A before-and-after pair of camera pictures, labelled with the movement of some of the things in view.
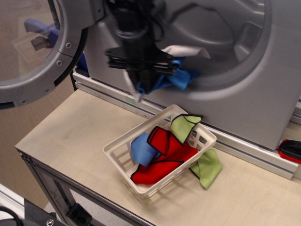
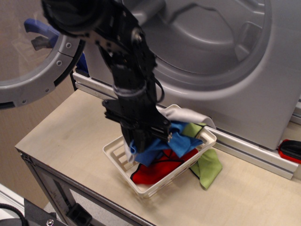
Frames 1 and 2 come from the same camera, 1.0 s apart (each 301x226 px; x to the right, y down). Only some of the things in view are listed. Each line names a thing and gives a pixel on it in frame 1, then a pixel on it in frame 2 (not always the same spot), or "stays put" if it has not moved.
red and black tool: (290, 149) stays put
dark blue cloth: (183, 73) -> (179, 140)
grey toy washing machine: (252, 81) stays put
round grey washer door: (39, 39) stays put
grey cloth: (177, 51) -> (180, 114)
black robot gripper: (141, 58) -> (138, 111)
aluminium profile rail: (266, 158) stays put
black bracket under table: (79, 215) stays put
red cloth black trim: (173, 152) stays put
